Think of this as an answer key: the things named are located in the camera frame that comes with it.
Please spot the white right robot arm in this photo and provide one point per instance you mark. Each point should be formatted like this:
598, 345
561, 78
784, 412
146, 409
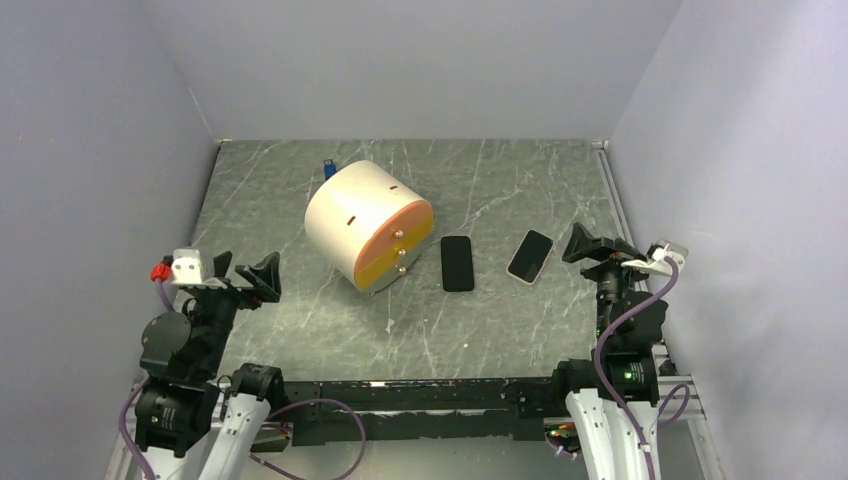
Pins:
613, 398

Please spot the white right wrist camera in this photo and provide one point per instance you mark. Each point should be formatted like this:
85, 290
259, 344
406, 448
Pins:
663, 258

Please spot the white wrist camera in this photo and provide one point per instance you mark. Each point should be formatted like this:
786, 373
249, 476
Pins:
191, 266
663, 258

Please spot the white cylindrical drawer box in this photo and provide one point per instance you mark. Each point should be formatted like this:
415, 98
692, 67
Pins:
369, 225

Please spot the black phone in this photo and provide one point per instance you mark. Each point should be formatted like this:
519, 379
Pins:
457, 264

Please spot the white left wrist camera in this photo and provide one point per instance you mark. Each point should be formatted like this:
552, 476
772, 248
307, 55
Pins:
191, 266

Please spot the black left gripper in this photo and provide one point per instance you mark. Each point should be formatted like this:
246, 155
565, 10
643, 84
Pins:
263, 277

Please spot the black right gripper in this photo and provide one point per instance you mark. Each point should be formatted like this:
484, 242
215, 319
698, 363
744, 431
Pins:
582, 244

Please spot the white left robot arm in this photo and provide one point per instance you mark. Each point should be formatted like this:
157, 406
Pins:
178, 423

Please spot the blue small object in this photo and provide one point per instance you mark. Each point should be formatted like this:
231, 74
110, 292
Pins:
329, 168

